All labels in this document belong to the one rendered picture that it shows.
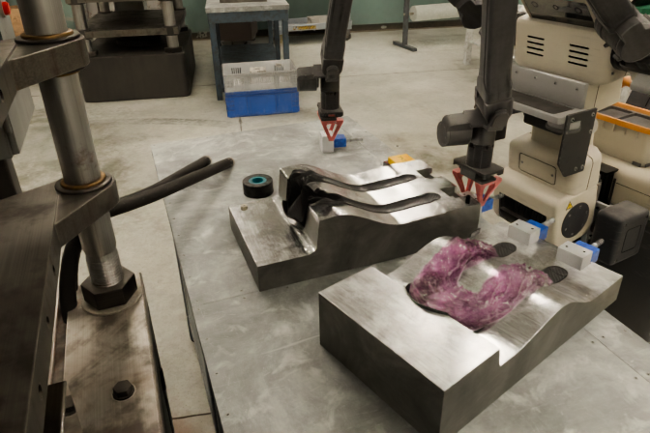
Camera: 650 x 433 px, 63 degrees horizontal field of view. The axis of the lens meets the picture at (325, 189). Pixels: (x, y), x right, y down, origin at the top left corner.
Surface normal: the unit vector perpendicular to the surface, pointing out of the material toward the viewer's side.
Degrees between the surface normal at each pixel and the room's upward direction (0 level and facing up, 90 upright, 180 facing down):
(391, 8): 90
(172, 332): 0
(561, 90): 90
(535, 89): 90
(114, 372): 0
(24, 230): 0
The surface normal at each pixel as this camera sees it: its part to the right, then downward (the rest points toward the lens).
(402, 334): -0.02, -0.89
